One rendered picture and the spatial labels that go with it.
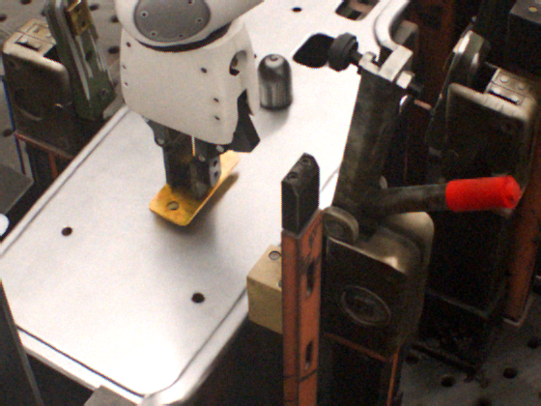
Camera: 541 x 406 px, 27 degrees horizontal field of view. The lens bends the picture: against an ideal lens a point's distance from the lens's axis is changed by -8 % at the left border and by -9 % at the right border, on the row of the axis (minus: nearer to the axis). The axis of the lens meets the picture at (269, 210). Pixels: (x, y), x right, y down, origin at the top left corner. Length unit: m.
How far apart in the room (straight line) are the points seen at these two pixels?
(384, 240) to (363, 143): 0.10
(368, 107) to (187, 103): 0.15
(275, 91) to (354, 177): 0.21
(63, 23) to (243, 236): 0.25
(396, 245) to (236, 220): 0.15
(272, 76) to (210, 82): 0.18
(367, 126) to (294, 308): 0.13
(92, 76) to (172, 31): 0.35
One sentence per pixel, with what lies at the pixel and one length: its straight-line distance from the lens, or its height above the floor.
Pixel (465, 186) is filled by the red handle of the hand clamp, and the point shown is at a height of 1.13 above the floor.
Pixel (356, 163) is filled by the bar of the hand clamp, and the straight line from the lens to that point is 0.81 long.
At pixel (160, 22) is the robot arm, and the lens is 0.69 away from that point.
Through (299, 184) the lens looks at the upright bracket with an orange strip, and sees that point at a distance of 0.70.
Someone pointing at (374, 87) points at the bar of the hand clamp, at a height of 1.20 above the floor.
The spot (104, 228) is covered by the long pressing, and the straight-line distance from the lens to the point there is 0.95.
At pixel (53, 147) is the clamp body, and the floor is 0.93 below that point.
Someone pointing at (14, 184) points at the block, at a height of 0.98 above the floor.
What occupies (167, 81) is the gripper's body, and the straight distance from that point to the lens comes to 0.85.
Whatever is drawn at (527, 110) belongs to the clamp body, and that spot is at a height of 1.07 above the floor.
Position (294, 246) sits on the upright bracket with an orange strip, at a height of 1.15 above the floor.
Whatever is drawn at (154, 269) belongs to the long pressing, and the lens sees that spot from 0.91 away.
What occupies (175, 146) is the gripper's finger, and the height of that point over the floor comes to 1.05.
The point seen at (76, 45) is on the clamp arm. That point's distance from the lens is 1.02.
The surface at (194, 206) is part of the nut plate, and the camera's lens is 0.94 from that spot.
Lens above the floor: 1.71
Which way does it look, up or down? 49 degrees down
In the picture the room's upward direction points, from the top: 2 degrees counter-clockwise
